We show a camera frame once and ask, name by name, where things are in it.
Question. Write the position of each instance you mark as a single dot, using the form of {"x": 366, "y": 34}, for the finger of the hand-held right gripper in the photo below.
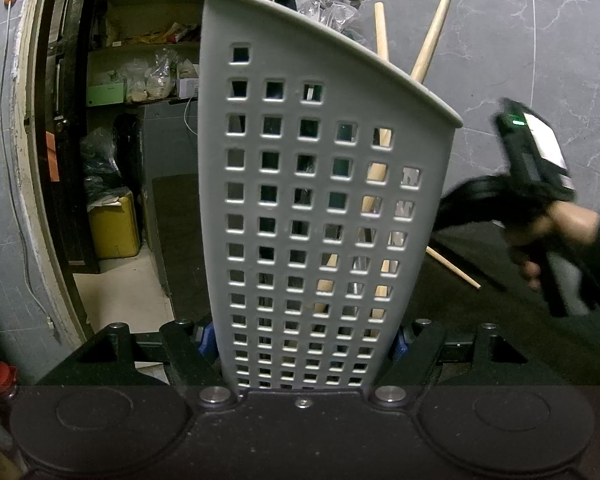
{"x": 475, "y": 200}

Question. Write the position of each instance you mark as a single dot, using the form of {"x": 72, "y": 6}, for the dark wooden door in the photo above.
{"x": 65, "y": 85}

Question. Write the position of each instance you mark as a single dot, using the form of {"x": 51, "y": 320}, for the orange door tag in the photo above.
{"x": 53, "y": 157}

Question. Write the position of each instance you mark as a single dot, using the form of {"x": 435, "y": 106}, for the green box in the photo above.
{"x": 106, "y": 95}

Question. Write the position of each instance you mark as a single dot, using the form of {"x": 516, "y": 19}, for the yellow jerrycan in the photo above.
{"x": 114, "y": 227}

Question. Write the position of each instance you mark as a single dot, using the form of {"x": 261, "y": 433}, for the cream door frame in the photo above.
{"x": 30, "y": 210}

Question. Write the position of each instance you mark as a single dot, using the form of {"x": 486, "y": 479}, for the white perforated utensil basket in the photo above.
{"x": 280, "y": 25}

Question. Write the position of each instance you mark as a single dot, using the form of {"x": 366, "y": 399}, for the clear plastic bag dark contents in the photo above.
{"x": 330, "y": 15}

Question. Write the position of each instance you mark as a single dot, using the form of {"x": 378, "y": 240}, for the clear bag of food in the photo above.
{"x": 161, "y": 77}

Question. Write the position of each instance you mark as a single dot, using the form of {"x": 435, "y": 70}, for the grey cabinet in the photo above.
{"x": 165, "y": 140}

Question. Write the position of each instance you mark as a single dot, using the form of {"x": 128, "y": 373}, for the wooden shelf unit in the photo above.
{"x": 140, "y": 25}

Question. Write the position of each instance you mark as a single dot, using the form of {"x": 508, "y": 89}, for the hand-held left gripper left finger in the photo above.
{"x": 209, "y": 340}

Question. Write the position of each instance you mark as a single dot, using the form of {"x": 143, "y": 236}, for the small white box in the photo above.
{"x": 188, "y": 88}

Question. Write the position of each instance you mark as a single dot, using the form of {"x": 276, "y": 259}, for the person's right hand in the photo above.
{"x": 575, "y": 222}

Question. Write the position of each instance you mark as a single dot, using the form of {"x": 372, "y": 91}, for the red bottle cap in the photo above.
{"x": 1, "y": 376}

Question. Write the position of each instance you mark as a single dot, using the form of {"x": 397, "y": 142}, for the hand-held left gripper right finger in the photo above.
{"x": 399, "y": 344}

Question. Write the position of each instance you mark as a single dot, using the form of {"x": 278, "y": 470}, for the black plastic bag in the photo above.
{"x": 100, "y": 165}

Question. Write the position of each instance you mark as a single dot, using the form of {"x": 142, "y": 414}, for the wooden chopstick purple tip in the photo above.
{"x": 455, "y": 269}

